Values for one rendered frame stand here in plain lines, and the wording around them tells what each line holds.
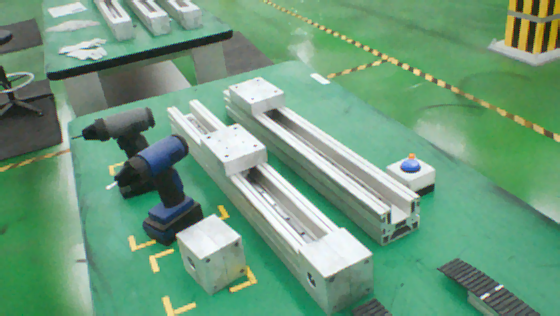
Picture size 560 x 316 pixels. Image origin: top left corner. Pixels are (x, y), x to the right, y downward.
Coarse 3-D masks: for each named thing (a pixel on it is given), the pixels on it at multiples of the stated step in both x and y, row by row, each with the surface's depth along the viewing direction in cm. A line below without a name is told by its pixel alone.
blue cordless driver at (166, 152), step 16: (160, 144) 105; (176, 144) 106; (128, 160) 101; (144, 160) 102; (160, 160) 103; (176, 160) 107; (128, 176) 99; (144, 176) 101; (160, 176) 106; (176, 176) 109; (160, 192) 108; (176, 192) 110; (160, 208) 111; (176, 208) 110; (192, 208) 113; (144, 224) 111; (160, 224) 109; (176, 224) 110; (192, 224) 114; (160, 240) 110
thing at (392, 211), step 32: (256, 128) 144; (288, 128) 142; (288, 160) 131; (320, 160) 118; (352, 160) 116; (320, 192) 120; (352, 192) 106; (384, 192) 108; (384, 224) 100; (416, 224) 105
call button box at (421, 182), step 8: (392, 168) 116; (400, 168) 115; (424, 168) 114; (432, 168) 114; (392, 176) 116; (400, 176) 113; (408, 176) 112; (416, 176) 112; (424, 176) 112; (432, 176) 114; (408, 184) 111; (416, 184) 112; (424, 184) 114; (432, 184) 115; (416, 192) 113; (424, 192) 115
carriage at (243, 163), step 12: (216, 132) 127; (228, 132) 126; (240, 132) 126; (204, 144) 124; (216, 144) 122; (228, 144) 121; (240, 144) 120; (252, 144) 120; (216, 156) 118; (228, 156) 116; (240, 156) 116; (252, 156) 117; (264, 156) 119; (228, 168) 115; (240, 168) 117
